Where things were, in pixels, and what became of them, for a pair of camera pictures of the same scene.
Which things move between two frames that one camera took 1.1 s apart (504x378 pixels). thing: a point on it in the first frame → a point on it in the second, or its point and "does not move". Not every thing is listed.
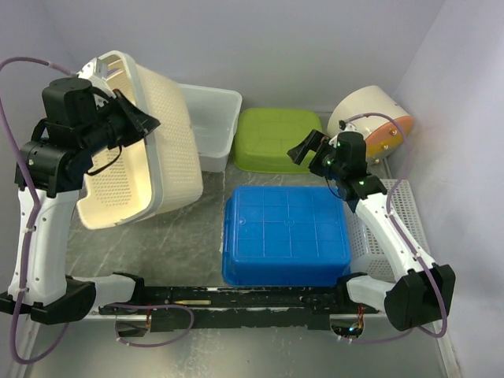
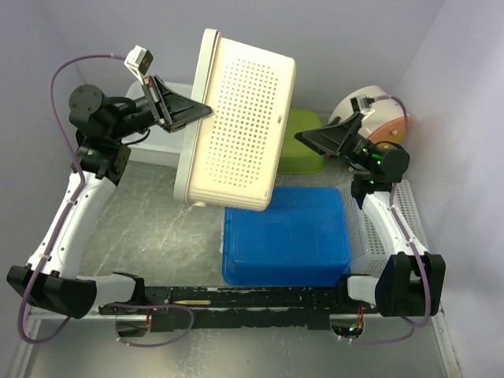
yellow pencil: x=194 y=302 does not move
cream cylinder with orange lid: x=385 y=122 does not move
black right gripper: x=313 y=142 → x=335 y=138
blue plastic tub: x=286 y=235 does not move
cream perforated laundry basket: x=140 y=180 → x=228 y=158
